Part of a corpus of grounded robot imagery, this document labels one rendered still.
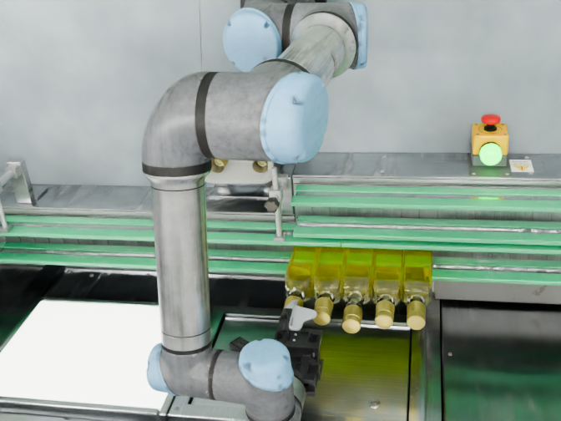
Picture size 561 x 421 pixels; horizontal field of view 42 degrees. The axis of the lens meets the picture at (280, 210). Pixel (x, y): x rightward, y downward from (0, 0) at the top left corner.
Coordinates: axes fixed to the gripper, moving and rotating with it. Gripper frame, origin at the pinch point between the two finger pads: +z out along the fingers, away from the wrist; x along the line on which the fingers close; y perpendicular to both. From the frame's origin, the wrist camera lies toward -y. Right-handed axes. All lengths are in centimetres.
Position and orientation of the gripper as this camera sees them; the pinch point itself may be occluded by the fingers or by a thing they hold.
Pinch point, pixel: (291, 313)
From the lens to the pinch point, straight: 138.7
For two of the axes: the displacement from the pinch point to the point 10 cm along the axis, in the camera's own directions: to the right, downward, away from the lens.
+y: 9.8, 0.3, -1.9
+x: -0.7, -8.8, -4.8
